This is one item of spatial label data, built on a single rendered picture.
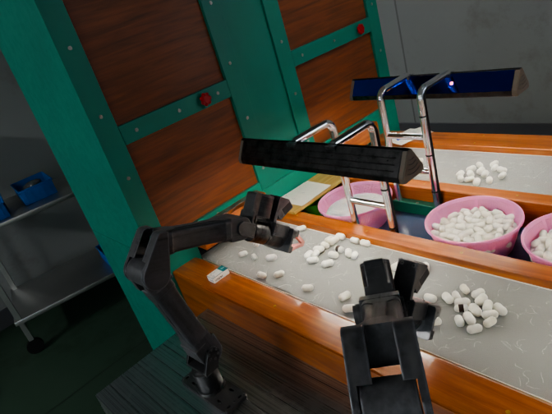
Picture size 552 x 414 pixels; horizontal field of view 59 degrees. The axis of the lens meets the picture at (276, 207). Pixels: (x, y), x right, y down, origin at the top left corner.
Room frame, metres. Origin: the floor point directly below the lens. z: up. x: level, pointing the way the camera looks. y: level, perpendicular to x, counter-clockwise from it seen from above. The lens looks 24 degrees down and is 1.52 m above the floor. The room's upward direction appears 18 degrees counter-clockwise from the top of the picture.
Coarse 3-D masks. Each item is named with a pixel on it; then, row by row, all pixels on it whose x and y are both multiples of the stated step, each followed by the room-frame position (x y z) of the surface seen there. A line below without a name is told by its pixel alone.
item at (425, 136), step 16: (400, 80) 1.59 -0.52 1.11; (432, 80) 1.44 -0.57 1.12; (416, 96) 1.41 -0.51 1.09; (384, 112) 1.52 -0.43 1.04; (384, 128) 1.53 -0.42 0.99; (432, 144) 1.40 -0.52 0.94; (432, 160) 1.40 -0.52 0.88; (432, 176) 1.40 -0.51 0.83; (400, 192) 1.52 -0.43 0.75; (432, 192) 1.41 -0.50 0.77; (400, 208) 1.52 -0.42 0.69; (416, 208) 1.46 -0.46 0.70; (432, 208) 1.41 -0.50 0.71
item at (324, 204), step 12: (336, 192) 1.67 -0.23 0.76; (360, 192) 1.65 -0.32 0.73; (372, 192) 1.63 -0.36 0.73; (324, 204) 1.62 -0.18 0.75; (324, 216) 1.52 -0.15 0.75; (336, 216) 1.45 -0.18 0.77; (348, 216) 1.43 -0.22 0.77; (360, 216) 1.42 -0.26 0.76; (372, 216) 1.43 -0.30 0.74; (384, 216) 1.47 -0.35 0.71
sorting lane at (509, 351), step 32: (288, 224) 1.56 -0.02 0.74; (224, 256) 1.48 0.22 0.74; (288, 256) 1.35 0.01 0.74; (320, 256) 1.29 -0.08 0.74; (384, 256) 1.18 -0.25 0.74; (416, 256) 1.13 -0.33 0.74; (288, 288) 1.17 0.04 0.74; (320, 288) 1.12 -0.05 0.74; (352, 288) 1.08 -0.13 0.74; (448, 288) 0.96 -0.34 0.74; (512, 288) 0.89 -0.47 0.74; (544, 288) 0.86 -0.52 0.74; (352, 320) 0.95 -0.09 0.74; (448, 320) 0.85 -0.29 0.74; (480, 320) 0.82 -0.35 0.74; (512, 320) 0.80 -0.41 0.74; (544, 320) 0.77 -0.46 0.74; (448, 352) 0.76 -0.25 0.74; (480, 352) 0.74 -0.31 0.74; (512, 352) 0.71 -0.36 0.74; (544, 352) 0.69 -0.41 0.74; (512, 384) 0.64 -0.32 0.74; (544, 384) 0.62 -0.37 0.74
